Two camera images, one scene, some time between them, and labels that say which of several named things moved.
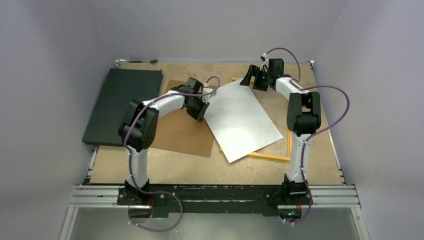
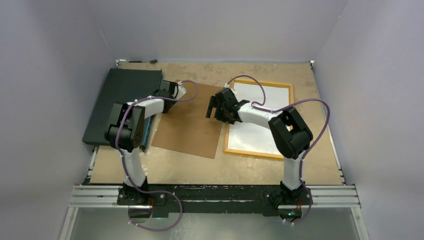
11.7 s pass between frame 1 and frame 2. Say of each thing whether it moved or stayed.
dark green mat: stayed
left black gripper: moved
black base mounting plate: stayed
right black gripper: moved
